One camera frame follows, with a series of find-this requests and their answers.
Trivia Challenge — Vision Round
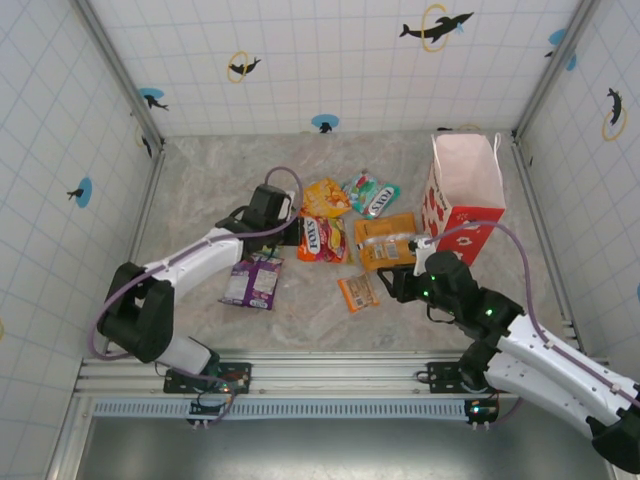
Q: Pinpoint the blue circle whale sticker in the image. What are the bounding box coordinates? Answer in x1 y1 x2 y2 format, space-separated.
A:
544 28 579 73

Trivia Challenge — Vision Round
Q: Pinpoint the white slotted cable duct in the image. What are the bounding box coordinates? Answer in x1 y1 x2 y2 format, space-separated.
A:
91 397 501 420

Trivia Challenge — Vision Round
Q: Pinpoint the green Fox's candy bag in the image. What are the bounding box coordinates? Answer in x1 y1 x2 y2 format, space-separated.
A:
341 169 402 222

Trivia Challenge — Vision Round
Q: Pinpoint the red Fox's candy bag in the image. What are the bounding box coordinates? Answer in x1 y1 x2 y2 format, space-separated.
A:
296 214 354 265

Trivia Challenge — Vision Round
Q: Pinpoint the large orange snack pack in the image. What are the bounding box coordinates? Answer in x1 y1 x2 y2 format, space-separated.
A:
353 211 431 273

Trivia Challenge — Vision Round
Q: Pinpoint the aluminium table side rail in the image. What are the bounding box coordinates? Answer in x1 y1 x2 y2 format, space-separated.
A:
510 137 586 354
102 149 169 357

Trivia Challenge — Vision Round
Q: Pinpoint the blue circle fish sticker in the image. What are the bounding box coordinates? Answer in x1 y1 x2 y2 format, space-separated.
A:
66 177 94 209

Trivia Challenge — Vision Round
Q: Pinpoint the blue circle seal sticker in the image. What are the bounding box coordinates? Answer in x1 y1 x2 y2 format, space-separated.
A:
311 113 340 135

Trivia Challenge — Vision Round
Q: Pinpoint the small dolphin ring sticker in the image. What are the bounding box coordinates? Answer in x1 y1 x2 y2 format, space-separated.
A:
227 49 263 84

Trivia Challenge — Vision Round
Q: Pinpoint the red and white paper bag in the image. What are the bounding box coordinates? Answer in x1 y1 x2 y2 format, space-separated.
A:
421 132 506 266

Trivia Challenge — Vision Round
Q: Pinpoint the large dolphin ring sticker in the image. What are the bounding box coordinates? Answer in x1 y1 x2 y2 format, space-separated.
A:
398 3 475 54

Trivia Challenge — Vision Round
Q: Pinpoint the purple snack bag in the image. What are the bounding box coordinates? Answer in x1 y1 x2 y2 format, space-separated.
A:
217 251 285 312

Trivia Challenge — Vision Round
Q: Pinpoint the orca yellow ring sticker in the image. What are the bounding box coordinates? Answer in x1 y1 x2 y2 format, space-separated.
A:
601 87 629 142

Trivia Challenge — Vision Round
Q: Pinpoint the small control circuit board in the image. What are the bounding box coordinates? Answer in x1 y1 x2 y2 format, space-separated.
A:
187 390 237 428
463 397 501 430

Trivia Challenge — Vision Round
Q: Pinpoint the small orange snack pack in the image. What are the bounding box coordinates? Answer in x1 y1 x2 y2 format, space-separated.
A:
337 272 381 315

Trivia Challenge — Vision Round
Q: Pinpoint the aluminium corner post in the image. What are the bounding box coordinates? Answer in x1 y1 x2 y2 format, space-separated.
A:
73 0 165 154
512 0 599 142

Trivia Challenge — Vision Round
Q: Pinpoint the penguin yellow ring sticker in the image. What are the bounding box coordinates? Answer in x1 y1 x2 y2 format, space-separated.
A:
133 123 154 159

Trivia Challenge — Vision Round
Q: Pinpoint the blue circle shark sticker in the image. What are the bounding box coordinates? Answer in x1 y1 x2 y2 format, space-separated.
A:
138 87 170 112

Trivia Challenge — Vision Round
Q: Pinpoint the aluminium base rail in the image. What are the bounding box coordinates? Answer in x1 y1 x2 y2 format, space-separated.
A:
74 348 612 399

